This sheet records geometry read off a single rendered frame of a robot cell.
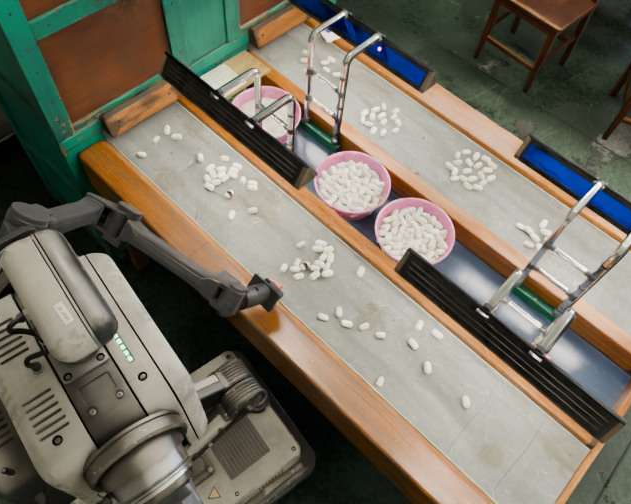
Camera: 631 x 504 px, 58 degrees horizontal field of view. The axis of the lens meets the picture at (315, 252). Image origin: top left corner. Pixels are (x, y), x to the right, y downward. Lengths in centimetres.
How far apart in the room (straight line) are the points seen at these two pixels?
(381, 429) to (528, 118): 235
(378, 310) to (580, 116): 225
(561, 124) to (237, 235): 226
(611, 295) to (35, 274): 171
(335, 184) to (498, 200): 58
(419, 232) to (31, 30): 129
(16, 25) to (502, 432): 172
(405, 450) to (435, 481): 11
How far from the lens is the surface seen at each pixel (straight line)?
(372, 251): 183
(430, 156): 215
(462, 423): 171
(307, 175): 158
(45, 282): 82
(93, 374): 96
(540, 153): 180
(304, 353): 166
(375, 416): 163
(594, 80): 397
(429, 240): 195
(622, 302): 207
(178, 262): 151
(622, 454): 275
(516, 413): 177
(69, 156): 215
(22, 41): 184
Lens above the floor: 232
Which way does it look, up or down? 59 degrees down
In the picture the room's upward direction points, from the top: 7 degrees clockwise
